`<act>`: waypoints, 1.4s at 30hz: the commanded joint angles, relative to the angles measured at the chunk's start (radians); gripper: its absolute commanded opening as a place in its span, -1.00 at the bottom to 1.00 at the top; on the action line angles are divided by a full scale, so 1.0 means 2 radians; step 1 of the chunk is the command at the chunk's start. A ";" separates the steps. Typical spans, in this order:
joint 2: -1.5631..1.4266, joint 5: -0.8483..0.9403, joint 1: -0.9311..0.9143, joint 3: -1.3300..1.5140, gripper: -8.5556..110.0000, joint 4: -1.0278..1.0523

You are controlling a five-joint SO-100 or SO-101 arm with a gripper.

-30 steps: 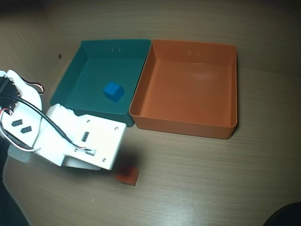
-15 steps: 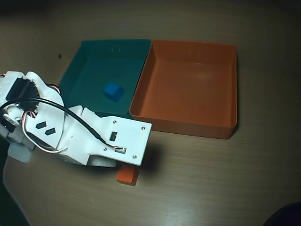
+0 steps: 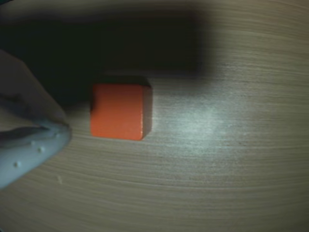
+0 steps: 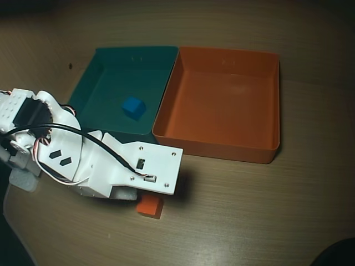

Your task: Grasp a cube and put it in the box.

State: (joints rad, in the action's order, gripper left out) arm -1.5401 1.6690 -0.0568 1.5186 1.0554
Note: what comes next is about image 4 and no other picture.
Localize orange cube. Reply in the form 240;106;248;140
136;195;164;219

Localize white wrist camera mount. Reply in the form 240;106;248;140
101;132;184;195

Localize translucent white arm base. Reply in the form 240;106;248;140
9;168;39;193

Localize black round object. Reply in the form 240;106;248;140
312;238;355;266

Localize black camera cable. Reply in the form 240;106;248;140
0;123;152;180

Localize orange plastic box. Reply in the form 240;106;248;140
151;45;280;165

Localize red white servo wire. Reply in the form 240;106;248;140
32;104;92;186

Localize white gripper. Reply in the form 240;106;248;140
68;130;139;201

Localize blue cube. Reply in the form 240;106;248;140
121;96;147;122

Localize teal plastic box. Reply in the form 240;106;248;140
68;45;179;145

